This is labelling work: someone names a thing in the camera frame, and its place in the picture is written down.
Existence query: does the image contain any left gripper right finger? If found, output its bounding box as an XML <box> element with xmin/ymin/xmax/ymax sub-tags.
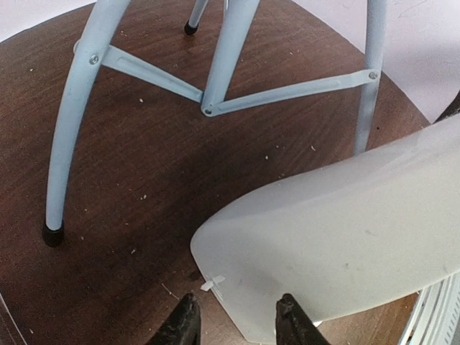
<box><xmin>275</xmin><ymin>293</ymin><xmax>330</xmax><ymax>345</ymax></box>

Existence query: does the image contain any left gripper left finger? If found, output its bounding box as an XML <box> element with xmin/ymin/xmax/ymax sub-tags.
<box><xmin>146</xmin><ymin>293</ymin><xmax>201</xmax><ymax>345</ymax></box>

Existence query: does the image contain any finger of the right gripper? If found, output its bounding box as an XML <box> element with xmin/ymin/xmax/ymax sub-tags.
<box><xmin>434</xmin><ymin>92</ymin><xmax>460</xmax><ymax>124</ymax></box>

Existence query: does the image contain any white metronome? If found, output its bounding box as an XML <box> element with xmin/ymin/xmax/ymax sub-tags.
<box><xmin>190</xmin><ymin>116</ymin><xmax>459</xmax><ymax>344</ymax></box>

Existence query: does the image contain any white music stand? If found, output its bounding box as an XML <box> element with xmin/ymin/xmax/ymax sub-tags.
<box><xmin>42</xmin><ymin>1</ymin><xmax>387</xmax><ymax>247</ymax></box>

